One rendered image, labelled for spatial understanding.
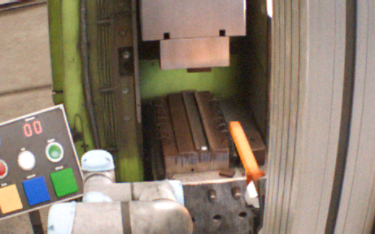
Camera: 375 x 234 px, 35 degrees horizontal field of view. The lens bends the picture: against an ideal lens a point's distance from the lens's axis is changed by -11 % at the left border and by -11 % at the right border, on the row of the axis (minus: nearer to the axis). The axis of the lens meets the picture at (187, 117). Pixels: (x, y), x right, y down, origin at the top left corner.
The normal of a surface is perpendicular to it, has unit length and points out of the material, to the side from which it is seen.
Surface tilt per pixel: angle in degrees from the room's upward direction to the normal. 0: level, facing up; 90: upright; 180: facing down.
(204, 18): 90
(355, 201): 90
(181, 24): 90
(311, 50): 90
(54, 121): 60
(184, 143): 0
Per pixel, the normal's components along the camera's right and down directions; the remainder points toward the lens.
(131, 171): 0.11, 0.46
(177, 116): -0.02, -0.88
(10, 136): 0.44, -0.11
